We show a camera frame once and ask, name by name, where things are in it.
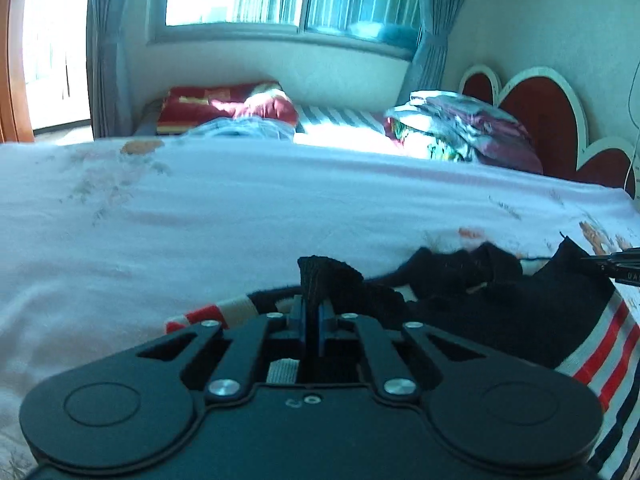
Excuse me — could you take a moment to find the striped knit sweater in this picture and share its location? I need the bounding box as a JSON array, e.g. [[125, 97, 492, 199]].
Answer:
[[165, 236, 640, 480]]

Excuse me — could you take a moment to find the stack of folded bedding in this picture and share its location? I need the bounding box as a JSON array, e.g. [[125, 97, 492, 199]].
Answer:
[[384, 90, 545, 176]]

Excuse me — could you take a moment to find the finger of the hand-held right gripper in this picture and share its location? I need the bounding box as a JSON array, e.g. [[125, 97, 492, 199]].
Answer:
[[580, 247, 640, 277]]

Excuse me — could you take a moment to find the floral bed sheet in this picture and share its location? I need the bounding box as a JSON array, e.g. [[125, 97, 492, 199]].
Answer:
[[0, 137, 640, 480]]

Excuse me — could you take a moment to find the folded red blanket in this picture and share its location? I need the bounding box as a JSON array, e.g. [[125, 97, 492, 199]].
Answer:
[[156, 81, 300, 137]]

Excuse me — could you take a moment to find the brown wooden door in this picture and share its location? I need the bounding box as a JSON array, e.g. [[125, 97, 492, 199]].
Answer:
[[0, 0, 35, 144]]

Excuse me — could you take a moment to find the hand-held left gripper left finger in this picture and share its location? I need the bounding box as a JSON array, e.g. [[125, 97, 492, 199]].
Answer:
[[135, 294, 308, 405]]

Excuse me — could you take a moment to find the blue cloth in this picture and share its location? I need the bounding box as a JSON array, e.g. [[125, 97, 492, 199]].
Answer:
[[187, 116, 297, 142]]

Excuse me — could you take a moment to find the white cable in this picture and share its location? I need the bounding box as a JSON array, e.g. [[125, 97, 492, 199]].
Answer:
[[624, 60, 640, 197]]

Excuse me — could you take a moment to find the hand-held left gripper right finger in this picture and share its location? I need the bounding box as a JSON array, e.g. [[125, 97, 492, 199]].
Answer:
[[314, 296, 491, 405]]

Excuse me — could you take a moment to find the blue curtain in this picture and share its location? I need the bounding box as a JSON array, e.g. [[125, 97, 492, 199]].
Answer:
[[395, 0, 482, 107], [86, 0, 175, 142]]

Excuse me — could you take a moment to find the red scalloped headboard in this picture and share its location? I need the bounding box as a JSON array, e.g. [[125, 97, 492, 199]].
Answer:
[[459, 64, 638, 200]]

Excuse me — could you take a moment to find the striped mattress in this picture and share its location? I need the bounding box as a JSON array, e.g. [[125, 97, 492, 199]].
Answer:
[[294, 104, 403, 153]]

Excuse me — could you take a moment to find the teal cloth on windowsill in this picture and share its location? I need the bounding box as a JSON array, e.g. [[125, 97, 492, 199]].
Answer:
[[349, 21, 420, 52]]

